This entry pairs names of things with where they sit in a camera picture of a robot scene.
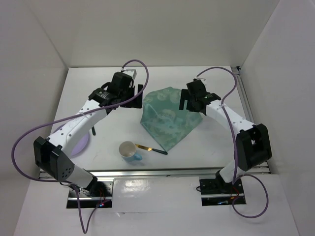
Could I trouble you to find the aluminium rail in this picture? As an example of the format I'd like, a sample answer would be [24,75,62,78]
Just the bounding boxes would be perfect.
[231,66,272,171]
[38,167,271,179]

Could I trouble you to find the purple plate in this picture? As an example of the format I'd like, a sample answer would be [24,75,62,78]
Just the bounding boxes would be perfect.
[49,122,90,156]

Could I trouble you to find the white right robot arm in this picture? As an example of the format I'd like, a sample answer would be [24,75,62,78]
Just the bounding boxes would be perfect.
[179,80,272,194]

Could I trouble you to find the blue mug white inside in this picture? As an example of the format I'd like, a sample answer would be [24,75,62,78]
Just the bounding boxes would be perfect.
[119,141,142,161]

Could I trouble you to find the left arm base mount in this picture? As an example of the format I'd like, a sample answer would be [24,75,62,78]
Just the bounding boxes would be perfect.
[78,177,114,209]

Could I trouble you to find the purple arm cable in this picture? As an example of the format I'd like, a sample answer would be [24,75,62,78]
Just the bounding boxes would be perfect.
[195,66,269,219]
[11,59,150,234]

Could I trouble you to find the gold knife dark handle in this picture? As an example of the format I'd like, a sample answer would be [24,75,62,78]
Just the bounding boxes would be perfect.
[135,144,168,155]

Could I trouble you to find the green patterned cloth placemat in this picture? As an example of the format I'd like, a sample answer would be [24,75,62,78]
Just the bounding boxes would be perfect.
[140,87,202,151]

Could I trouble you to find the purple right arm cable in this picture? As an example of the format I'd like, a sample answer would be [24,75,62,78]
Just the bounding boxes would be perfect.
[195,66,269,219]

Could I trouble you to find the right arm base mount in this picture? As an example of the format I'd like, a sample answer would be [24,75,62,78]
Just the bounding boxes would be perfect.
[196,179,246,206]

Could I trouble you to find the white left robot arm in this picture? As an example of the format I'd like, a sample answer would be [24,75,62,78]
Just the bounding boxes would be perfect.
[33,69,143,196]

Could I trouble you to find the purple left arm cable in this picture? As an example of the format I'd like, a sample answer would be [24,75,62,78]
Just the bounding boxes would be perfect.
[11,59,150,234]

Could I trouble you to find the aluminium front rail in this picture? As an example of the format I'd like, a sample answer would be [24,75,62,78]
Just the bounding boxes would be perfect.
[38,167,271,179]

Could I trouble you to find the aluminium right side rail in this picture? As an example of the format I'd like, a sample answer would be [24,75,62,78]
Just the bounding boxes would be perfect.
[231,66,272,171]

